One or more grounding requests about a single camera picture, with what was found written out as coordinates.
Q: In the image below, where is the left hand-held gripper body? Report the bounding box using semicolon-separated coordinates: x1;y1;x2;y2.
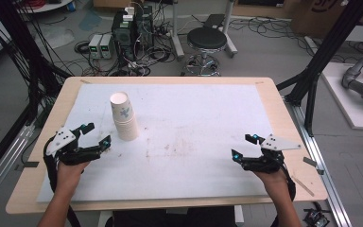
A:
44;126;104;166

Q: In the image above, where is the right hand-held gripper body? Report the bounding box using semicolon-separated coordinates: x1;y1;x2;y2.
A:
241;132;303;174

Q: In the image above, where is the stack of paper cups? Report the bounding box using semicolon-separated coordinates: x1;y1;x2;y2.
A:
109;91;140;142

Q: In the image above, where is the person's left hand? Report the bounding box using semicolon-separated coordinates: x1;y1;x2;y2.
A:
56;160;91;191

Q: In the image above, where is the person's right hand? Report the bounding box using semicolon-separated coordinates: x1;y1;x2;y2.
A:
252;169;290;197

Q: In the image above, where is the grey tape strip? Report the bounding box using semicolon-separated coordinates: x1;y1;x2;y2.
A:
302;156;326;176

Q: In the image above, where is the black tape strip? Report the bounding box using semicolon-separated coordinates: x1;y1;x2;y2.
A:
14;161;41;172

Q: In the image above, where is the wooden table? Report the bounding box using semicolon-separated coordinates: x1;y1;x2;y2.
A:
5;76;329;216

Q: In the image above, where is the thin wooden stick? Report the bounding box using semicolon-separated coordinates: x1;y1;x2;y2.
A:
290;175;316;198

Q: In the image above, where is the white table mat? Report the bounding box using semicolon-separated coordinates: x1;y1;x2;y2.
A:
36;82;274;203

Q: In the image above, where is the white floor board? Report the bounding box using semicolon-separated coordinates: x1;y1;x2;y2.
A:
320;61;363;131

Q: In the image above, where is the grey bench power supply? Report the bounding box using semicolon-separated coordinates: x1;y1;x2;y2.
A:
87;33;104;61
99;33;114;61

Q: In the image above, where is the small black device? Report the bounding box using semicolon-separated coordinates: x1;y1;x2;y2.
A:
302;201;331;227

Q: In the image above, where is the person's dark clothing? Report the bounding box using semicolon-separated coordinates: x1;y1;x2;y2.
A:
105;205;237;227

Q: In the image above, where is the black computer tower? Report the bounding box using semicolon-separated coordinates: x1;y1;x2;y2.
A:
111;9;137;63
134;5;155;49

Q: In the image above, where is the white metal stand leg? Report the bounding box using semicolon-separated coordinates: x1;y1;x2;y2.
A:
169;0;186;61
221;0;238;59

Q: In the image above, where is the black round stool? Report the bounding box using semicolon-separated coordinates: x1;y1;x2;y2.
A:
180;26;228;78

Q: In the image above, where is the white power adapter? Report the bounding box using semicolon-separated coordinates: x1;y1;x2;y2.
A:
121;6;136;23

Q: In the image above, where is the black flat panel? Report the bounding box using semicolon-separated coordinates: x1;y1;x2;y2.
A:
202;13;227;29

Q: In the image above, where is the white round table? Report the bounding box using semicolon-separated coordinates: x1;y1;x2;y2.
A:
16;0;74;14

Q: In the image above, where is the cardboard box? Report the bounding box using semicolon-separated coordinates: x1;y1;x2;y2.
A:
290;0;363;40

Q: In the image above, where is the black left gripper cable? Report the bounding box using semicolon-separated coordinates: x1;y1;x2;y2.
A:
43;137;83;227

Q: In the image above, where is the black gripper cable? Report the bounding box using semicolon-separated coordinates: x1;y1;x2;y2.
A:
269;162;298;227
43;137;83;227

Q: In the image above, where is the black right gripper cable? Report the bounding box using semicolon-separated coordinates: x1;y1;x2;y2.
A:
269;162;298;227

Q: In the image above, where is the aluminium floor rail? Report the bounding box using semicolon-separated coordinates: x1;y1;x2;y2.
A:
284;96;354;227
0;123;36;210

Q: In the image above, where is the black metal frame post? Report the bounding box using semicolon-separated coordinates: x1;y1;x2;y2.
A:
0;0;74;128
276;0;363;137

